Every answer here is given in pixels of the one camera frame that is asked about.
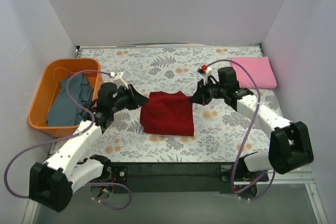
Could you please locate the orange plastic tub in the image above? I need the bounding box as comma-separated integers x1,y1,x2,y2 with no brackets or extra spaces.
28,58,101,137

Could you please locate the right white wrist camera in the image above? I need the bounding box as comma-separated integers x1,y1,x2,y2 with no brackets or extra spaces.
197,65,213,85

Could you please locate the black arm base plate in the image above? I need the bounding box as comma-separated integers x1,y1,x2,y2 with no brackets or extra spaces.
81,162,268,200

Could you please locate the grey blue t shirt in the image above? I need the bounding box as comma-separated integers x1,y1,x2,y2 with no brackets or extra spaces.
46,73,93,126

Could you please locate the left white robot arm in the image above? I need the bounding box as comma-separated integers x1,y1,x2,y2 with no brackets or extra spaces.
28,82,148,212

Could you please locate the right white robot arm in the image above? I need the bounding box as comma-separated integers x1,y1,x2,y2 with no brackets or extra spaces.
190,65,314,181

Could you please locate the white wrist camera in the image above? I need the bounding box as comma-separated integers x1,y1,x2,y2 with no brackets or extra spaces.
197,65,213,85
109,71,129,89

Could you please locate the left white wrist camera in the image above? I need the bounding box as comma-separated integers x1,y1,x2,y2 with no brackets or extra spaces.
109,71,129,89

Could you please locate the red t shirt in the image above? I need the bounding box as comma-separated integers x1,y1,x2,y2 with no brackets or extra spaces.
140,91,194,136

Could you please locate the folded pink t shirt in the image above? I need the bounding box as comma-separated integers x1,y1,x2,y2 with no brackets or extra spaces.
231,57,277,89

